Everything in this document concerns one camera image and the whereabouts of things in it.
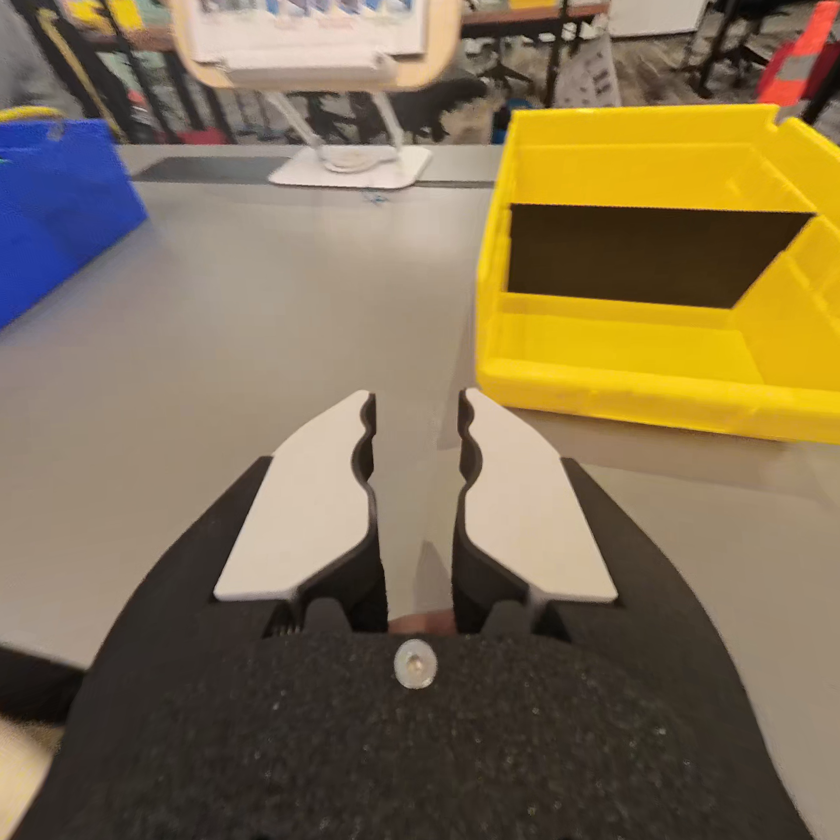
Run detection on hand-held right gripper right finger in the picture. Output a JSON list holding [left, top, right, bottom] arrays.
[[453, 387, 619, 634]]

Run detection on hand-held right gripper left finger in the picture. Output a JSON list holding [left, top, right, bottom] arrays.
[[213, 390, 388, 634]]

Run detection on yellow plastic bin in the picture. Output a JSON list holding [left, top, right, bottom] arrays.
[[476, 104, 840, 446]]

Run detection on black bin divider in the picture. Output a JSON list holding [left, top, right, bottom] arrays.
[[507, 203, 816, 309]]

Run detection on white stand base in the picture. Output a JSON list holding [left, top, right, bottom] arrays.
[[269, 146, 434, 191]]

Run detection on beige trousers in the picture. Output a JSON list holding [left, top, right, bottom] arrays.
[[0, 718, 67, 840]]

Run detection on blue plastic bin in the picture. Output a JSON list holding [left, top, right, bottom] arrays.
[[0, 118, 148, 329]]

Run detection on orange striped traffic cone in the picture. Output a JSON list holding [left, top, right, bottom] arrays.
[[758, 0, 840, 106]]

